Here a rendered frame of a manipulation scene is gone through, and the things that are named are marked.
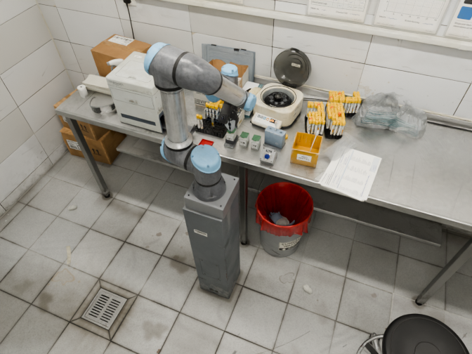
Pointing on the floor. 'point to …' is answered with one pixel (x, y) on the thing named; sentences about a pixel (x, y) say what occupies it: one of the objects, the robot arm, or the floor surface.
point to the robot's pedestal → (215, 248)
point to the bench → (414, 153)
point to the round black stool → (416, 337)
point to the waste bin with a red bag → (289, 245)
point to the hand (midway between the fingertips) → (230, 130)
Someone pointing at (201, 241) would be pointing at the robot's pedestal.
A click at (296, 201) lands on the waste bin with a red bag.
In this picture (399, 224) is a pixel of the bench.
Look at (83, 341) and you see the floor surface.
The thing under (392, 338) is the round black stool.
